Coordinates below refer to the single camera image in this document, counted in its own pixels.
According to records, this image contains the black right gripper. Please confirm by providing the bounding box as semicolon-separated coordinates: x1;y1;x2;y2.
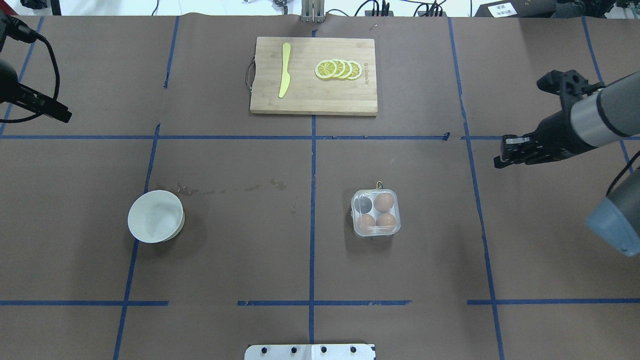
493;70;606;169

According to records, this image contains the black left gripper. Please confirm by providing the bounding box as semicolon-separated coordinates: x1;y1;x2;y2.
0;12;73;124

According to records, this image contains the clear plastic egg box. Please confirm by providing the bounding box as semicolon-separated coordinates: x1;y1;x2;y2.
350;181;402;239

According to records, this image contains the brown egg from bowl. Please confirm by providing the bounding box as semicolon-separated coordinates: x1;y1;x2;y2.
356;213;377;234

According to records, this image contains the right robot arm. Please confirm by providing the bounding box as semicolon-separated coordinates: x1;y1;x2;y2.
493;70;640;257

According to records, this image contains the brown egg in box rear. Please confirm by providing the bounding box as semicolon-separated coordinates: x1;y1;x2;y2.
374;192;395;214

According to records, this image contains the brown egg in box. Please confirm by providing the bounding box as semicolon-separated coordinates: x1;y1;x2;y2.
375;212;397;233
374;192;395;214

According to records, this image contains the brown egg in box front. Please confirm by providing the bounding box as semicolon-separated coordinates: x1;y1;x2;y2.
375;212;397;233

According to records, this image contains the white bowl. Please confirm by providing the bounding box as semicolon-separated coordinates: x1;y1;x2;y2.
126;190;186;244

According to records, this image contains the lemon slice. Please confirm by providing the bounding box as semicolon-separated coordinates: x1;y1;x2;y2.
330;59;346;79
336;60;353;79
345;60;362;80
314;60;338;79

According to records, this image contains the wooden cutting board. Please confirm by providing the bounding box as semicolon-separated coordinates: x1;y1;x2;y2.
250;36;378;117

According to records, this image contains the yellow plastic knife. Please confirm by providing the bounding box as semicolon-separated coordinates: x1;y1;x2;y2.
278;42;291;99

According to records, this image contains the aluminium camera post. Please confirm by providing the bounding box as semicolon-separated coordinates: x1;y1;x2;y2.
301;0;326;23

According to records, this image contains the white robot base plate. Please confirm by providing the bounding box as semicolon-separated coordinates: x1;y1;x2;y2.
244;343;377;360

